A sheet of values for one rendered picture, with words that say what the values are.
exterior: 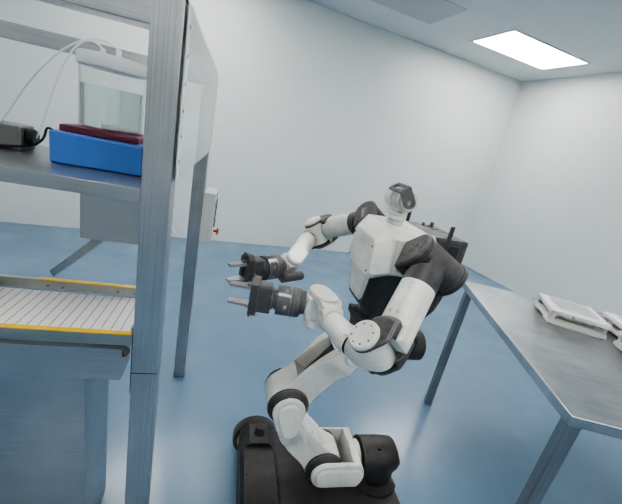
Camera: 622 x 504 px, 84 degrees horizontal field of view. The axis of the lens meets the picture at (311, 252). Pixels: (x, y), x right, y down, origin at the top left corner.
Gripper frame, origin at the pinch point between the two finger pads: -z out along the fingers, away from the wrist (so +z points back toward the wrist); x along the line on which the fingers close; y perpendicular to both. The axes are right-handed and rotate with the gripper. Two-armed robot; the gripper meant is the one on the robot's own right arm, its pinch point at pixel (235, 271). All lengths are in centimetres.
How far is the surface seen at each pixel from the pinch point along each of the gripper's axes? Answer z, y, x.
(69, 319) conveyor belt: -43.9, 13.3, 15.1
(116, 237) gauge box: -31.4, 17.4, -7.4
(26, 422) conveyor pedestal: -55, 12, 45
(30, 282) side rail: -50, 36, 13
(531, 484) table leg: 61, -91, 44
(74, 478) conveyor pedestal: -45, 5, 67
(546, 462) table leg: 61, -91, 33
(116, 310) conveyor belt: -31.7, 13.9, 15.2
